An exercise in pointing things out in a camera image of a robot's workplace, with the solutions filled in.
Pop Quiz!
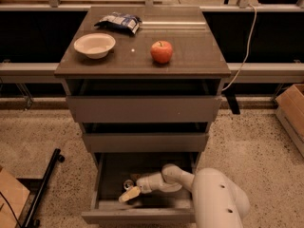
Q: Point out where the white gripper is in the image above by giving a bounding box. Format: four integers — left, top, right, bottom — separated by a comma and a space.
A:
119, 172, 163, 203

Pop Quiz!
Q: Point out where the blue pepsi can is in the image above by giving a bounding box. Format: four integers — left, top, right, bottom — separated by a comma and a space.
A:
123, 180, 134, 191

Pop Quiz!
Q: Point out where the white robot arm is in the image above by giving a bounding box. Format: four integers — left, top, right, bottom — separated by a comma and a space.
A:
119, 163, 250, 228

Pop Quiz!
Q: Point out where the grey bottom drawer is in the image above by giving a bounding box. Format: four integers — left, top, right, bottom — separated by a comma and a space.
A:
82, 152, 200, 225

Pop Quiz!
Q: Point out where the grey drawer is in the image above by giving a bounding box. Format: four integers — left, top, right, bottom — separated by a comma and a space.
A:
82, 152, 200, 225
65, 79, 221, 124
83, 123, 209, 153

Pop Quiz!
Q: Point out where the grey middle drawer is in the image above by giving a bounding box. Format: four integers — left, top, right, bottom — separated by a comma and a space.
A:
83, 123, 209, 153

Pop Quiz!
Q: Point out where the grey top drawer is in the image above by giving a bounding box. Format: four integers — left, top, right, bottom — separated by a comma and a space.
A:
65, 79, 221, 124

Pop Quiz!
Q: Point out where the grey drawer cabinet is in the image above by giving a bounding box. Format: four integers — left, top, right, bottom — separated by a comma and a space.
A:
53, 5, 232, 169

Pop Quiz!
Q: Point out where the black metal bar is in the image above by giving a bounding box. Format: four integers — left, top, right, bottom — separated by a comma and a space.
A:
22, 148, 65, 228

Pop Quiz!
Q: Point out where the cardboard box left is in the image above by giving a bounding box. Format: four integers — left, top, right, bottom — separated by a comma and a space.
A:
0, 167, 29, 228

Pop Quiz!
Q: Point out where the cardboard box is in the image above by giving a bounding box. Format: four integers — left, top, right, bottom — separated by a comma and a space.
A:
0, 167, 29, 228
275, 84, 304, 157

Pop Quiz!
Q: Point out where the red apple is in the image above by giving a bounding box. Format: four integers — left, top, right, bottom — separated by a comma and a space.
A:
150, 41, 173, 64

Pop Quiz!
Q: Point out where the white bowl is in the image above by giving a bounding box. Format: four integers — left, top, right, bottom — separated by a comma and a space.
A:
74, 33, 116, 59

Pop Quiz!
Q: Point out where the blue chip bag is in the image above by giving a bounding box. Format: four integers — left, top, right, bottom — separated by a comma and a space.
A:
95, 12, 142, 34

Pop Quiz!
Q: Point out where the cardboard box right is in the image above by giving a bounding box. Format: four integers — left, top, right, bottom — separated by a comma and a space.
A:
275, 84, 304, 157

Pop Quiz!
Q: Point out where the black thin cable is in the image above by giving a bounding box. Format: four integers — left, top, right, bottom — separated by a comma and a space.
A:
0, 191, 23, 228

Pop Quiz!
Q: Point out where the metal railing frame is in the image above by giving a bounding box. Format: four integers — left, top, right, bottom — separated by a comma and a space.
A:
0, 0, 304, 85

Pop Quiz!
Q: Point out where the white cable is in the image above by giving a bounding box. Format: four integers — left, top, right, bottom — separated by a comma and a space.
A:
221, 4, 258, 92

